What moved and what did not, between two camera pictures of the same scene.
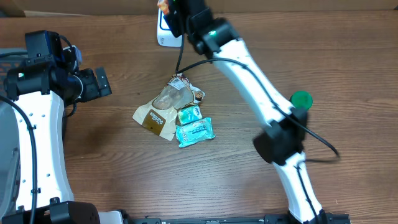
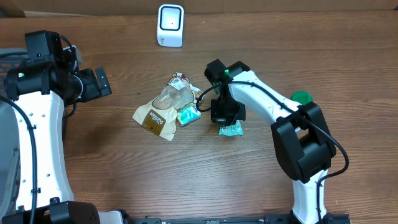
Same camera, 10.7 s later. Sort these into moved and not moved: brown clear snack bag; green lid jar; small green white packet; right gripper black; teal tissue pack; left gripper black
Moved: right gripper black; teal tissue pack
Not moved: left gripper black; small green white packet; green lid jar; brown clear snack bag
